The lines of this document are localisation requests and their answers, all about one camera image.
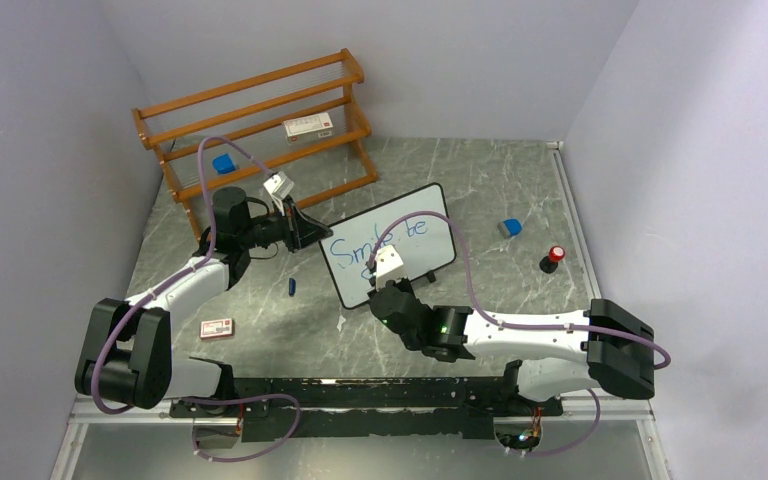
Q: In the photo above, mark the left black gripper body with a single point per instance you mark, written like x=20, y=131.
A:
x=266, y=229

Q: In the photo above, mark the white whiteboard black frame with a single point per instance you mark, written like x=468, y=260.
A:
x=425, y=243

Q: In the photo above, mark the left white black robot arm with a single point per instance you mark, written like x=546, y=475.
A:
x=127, y=355

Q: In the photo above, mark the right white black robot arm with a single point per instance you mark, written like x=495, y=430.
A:
x=603, y=346

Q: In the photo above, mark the blue grey whiteboard eraser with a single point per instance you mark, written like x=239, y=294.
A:
x=509, y=227

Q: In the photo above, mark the blue cube on shelf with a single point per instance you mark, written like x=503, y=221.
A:
x=224, y=164

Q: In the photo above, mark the white red box on shelf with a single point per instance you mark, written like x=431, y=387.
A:
x=308, y=128

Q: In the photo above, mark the red white box on table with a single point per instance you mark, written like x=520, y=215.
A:
x=214, y=329

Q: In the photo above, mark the orange wooden shelf rack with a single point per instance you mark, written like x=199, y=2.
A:
x=250, y=113

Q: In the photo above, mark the red black bottle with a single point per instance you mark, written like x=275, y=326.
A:
x=551, y=261

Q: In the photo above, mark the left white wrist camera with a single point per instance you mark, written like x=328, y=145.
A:
x=278, y=186

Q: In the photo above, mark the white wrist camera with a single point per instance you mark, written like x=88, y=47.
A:
x=278, y=186
x=387, y=266

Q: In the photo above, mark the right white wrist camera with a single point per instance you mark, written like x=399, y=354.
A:
x=387, y=266

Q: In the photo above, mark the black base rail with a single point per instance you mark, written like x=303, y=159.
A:
x=320, y=408

